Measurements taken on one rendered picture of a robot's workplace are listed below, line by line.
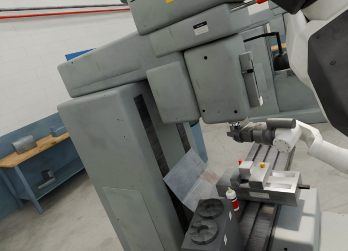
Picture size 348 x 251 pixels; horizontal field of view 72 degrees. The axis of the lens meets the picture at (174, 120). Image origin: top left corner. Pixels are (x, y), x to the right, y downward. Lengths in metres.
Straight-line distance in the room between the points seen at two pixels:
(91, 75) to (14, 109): 3.72
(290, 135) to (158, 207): 0.70
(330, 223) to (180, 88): 0.90
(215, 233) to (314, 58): 0.54
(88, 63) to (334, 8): 1.05
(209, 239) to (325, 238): 0.65
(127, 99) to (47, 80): 4.27
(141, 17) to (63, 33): 4.84
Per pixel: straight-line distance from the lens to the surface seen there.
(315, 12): 0.50
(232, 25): 0.85
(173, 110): 1.02
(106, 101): 1.09
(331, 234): 1.31
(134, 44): 1.06
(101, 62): 1.22
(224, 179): 1.23
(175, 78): 0.96
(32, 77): 5.17
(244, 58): 0.94
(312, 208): 1.24
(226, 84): 0.90
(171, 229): 1.32
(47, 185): 4.50
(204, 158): 3.51
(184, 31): 0.91
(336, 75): 0.44
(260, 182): 1.10
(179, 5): 0.90
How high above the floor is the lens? 1.65
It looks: 16 degrees down
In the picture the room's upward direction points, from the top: 18 degrees counter-clockwise
